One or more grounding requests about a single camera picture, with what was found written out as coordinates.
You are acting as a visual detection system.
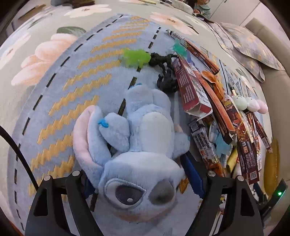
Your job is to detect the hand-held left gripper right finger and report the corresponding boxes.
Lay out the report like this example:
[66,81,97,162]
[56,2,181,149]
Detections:
[181,152,264,236]

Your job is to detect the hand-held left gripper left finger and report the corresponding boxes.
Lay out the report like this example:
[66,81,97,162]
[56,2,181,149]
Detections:
[24,170,103,236]

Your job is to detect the light blue toy figure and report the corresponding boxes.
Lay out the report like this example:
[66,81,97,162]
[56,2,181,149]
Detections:
[215,132,233,157]

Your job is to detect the blue plush toy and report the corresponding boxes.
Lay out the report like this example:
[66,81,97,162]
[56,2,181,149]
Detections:
[72,84,191,225]

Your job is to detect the black white packet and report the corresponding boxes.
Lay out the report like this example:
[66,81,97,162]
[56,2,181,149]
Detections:
[188,120,219,164]

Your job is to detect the yellow packet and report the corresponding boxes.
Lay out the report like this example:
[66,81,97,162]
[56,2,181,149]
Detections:
[227,147,238,173]

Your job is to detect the long orange printed box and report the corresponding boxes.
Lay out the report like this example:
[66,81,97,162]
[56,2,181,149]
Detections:
[199,73,237,144]

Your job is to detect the blue road pattern rug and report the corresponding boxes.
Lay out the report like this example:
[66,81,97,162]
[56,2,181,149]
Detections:
[7,14,268,236]

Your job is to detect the open red cardboard box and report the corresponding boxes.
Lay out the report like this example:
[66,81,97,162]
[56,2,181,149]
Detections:
[171,57,213,118]

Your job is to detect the pale green squishy ball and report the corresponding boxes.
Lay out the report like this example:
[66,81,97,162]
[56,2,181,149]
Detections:
[231,95,248,111]

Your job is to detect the white squishy ball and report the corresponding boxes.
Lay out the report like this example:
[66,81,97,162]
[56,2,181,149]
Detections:
[246,97,260,112]

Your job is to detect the black gold pen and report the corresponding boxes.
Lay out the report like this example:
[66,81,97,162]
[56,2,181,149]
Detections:
[229,80,237,98]

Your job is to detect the pink squishy ball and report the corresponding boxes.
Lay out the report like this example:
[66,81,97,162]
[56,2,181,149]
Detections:
[257,100,269,114]

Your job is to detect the orange toy figure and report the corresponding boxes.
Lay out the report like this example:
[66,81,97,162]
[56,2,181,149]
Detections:
[202,70,225,100]

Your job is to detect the beige sofa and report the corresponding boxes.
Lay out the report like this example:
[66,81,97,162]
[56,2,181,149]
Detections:
[246,18,290,159]

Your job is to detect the long red printed box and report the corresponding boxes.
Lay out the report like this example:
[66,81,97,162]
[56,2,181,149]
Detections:
[168,30,220,74]

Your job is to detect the blue patterned quilt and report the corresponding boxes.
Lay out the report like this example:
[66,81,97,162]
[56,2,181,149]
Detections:
[204,20,265,83]

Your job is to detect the teal toy figure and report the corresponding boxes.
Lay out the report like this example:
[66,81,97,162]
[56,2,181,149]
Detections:
[172,38,188,57]

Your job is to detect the green toy figure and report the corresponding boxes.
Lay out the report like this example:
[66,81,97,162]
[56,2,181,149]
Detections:
[122,49,151,70]

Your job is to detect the grey floral mat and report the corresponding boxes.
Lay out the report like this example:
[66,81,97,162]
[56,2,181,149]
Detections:
[0,0,272,232]

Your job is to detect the grey cushion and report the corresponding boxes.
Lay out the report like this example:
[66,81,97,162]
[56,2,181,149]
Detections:
[181,3,195,14]

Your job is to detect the white cabinet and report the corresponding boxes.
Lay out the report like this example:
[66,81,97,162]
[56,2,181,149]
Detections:
[211,0,261,23]

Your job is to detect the dark cloth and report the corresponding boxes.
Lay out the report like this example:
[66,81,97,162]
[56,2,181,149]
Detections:
[51,0,96,9]

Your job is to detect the black cable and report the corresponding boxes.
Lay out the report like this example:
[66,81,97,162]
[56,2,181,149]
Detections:
[0,126,39,191]

